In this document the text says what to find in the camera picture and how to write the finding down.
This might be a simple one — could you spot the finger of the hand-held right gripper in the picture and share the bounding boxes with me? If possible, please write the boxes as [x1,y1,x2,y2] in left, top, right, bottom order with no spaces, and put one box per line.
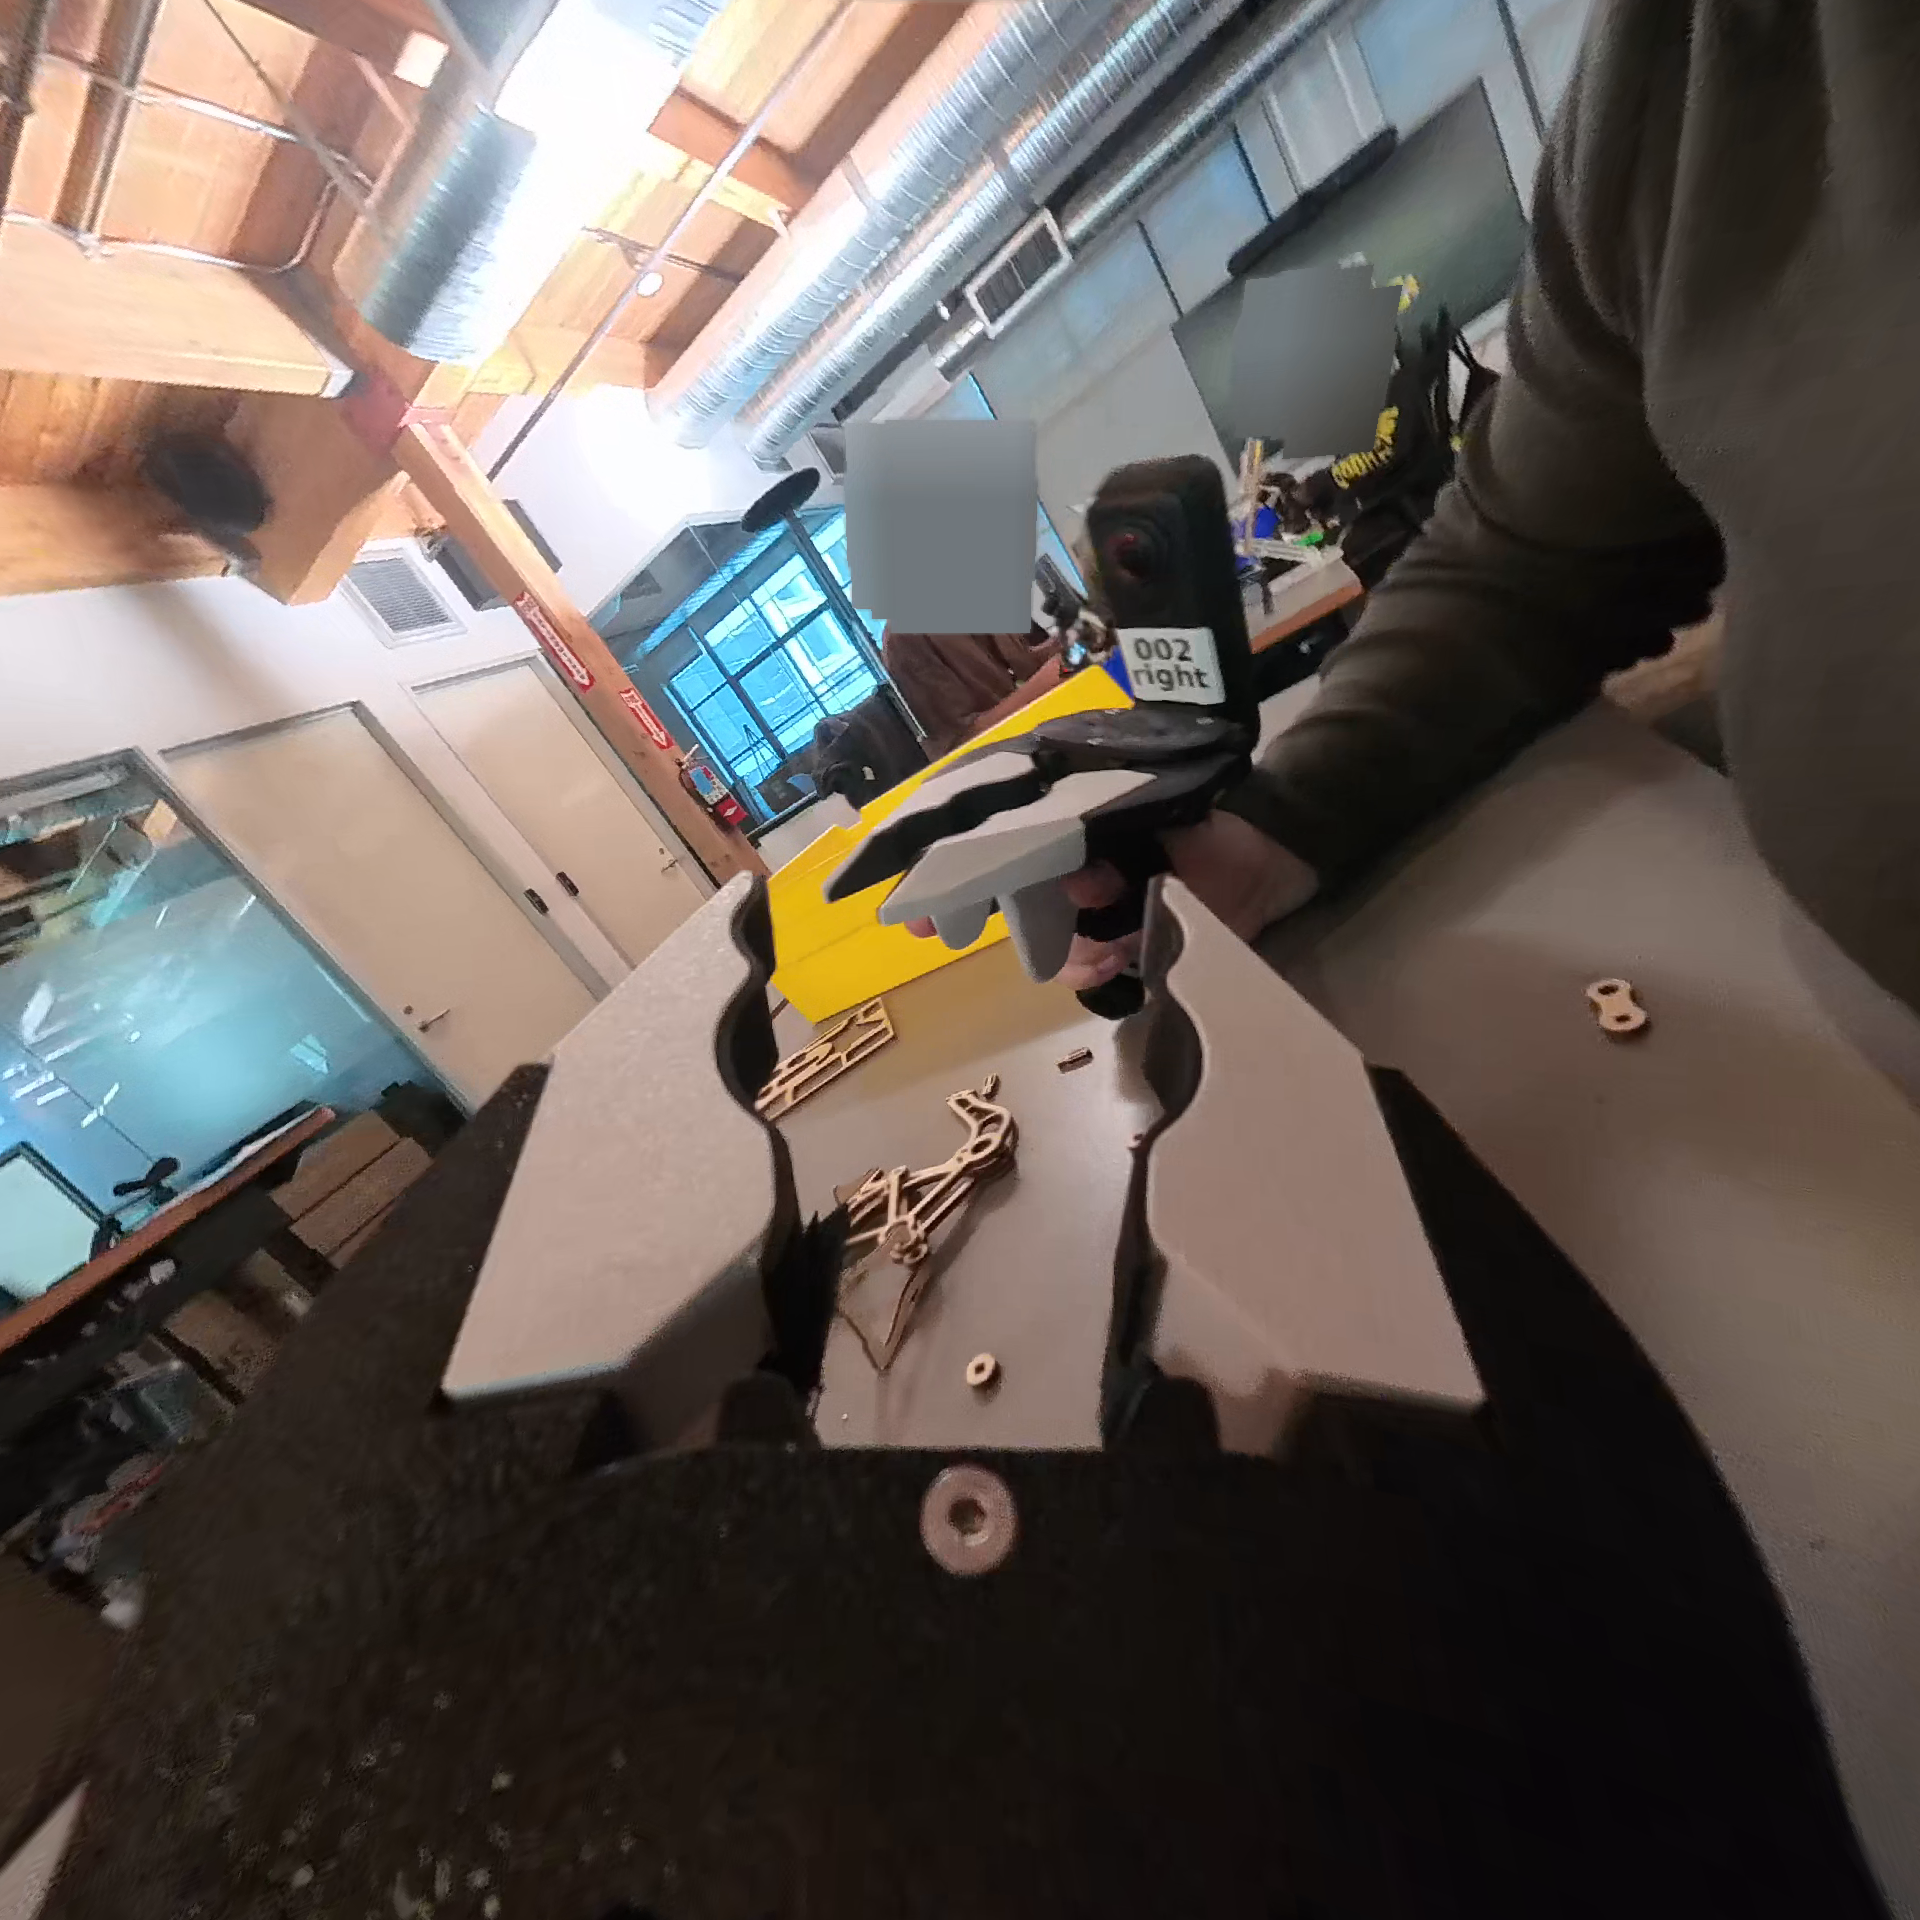
[874,816,1086,953]
[822,741,1159,900]

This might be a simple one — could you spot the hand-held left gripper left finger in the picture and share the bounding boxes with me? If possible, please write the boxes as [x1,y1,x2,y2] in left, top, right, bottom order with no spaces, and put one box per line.
[438,871,800,1410]

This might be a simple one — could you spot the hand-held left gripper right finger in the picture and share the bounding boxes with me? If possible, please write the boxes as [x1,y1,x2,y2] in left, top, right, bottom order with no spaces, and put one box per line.
[1111,875,1489,1425]

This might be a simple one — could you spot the person's right forearm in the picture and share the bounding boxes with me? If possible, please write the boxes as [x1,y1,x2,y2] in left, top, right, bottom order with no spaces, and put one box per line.
[1238,451,1727,941]

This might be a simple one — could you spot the person's right hand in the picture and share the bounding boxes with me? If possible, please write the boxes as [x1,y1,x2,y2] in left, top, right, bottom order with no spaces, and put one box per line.
[1054,806,1327,995]

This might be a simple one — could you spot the dark jacket on chair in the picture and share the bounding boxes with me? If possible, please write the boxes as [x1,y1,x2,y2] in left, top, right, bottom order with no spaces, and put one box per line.
[814,702,929,819]

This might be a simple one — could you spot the yellow plastic bin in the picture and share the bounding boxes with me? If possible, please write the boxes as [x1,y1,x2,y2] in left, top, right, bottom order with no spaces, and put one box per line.
[760,656,1139,1025]

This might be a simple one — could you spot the large grid window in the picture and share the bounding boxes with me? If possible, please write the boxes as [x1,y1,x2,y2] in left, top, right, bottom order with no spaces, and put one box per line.
[658,558,892,790]

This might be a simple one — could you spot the stack of cardboard boxes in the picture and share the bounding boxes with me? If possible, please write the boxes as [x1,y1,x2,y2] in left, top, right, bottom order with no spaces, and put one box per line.
[269,1107,441,1263]

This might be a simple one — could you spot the white door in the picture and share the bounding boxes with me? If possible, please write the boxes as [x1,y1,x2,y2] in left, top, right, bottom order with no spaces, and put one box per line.
[402,651,718,978]
[161,702,603,1111]

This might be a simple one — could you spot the dark side table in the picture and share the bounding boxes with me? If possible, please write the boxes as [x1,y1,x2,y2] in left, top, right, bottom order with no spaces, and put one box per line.
[0,1102,339,1359]

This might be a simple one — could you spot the glass partition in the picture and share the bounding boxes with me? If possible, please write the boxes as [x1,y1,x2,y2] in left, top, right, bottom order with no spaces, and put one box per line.
[0,746,459,1173]

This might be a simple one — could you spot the person's torso in olive sweater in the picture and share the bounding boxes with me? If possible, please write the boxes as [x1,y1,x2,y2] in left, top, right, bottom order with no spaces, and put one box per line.
[1499,0,1920,1057]

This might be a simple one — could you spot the empty wooden sheet frame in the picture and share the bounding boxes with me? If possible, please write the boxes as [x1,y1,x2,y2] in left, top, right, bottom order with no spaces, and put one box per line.
[751,998,902,1123]

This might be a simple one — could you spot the wooden model frame assembly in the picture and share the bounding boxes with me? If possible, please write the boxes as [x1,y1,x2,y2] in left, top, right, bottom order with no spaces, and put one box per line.
[830,1066,1024,1378]

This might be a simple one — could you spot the wooden post with red signs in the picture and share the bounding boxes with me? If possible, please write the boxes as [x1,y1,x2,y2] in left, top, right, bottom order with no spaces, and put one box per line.
[392,425,770,891]

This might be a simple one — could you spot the long silver air duct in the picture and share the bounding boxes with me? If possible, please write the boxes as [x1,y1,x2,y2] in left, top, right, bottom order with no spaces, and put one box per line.
[674,0,1357,469]

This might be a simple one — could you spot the black wall screen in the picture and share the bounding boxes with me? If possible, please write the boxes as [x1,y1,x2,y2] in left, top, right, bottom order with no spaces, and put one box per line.
[1166,79,1534,460]

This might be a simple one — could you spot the wide silver air duct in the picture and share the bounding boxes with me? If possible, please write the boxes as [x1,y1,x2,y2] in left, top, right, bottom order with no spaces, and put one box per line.
[357,102,536,366]

